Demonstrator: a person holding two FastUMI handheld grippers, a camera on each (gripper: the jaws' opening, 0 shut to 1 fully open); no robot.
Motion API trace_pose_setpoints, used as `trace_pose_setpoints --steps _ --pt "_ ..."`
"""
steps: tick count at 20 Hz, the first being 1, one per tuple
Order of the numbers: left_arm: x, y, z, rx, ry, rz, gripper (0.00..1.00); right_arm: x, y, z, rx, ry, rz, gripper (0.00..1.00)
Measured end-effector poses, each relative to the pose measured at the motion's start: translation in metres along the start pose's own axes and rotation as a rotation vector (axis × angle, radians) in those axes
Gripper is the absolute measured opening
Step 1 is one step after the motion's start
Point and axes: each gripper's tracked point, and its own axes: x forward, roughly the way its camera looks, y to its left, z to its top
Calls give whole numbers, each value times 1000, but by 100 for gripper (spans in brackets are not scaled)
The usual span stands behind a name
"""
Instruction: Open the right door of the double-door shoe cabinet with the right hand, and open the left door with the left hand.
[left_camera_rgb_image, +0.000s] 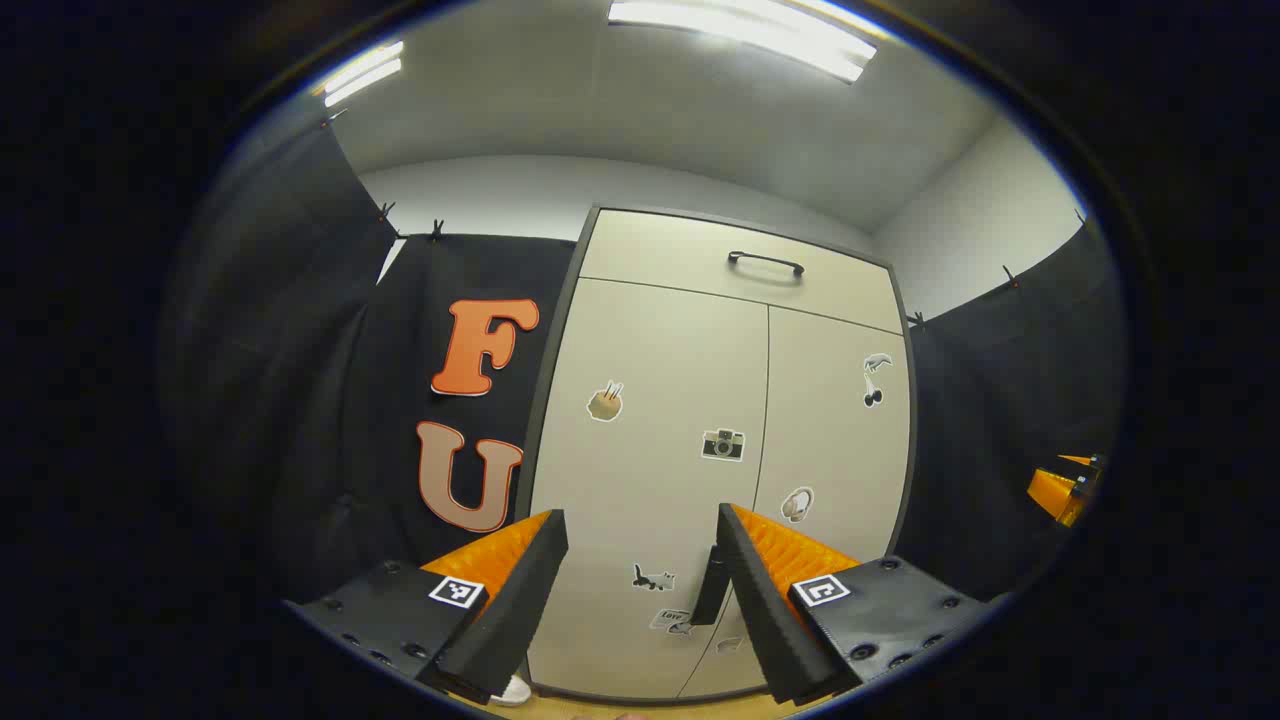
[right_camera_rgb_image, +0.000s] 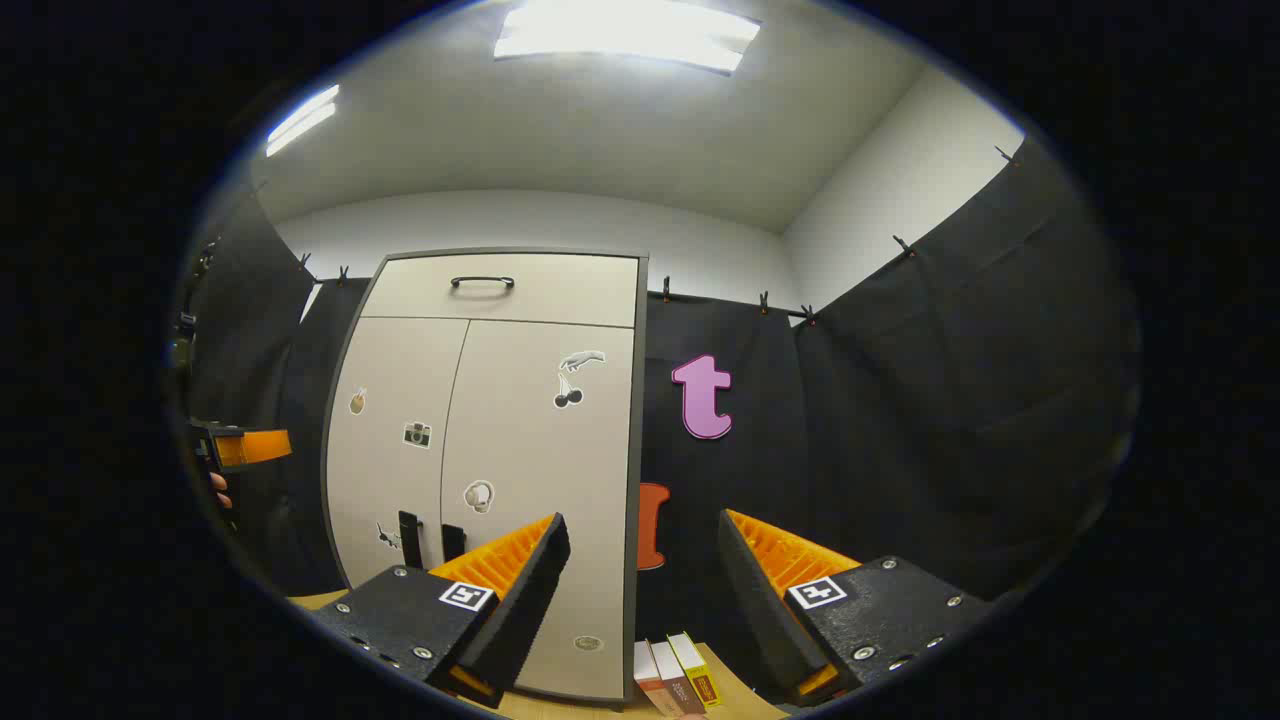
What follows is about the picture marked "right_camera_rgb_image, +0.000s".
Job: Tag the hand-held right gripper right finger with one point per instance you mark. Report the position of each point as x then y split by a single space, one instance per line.
760 610

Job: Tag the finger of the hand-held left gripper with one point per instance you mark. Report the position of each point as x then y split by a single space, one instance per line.
255 447

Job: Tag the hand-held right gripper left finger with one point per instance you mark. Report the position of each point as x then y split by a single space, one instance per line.
525 610

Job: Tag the cabinet door with headphone sticker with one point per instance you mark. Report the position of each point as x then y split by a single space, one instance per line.
590 560

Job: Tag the cabinet door with camera sticker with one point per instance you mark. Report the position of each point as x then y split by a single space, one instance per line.
390 470

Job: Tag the beige double-door shoe cabinet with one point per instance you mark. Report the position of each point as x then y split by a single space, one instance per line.
637 450

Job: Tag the beige cabinet drawer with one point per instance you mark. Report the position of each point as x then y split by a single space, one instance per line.
560 290

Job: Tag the black backdrop cloth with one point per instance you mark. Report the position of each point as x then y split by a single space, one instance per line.
900 420

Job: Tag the narrow ceiling light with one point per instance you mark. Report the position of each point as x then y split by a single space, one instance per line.
300 120

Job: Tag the large ceiling light panel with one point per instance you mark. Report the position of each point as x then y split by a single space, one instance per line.
625 30

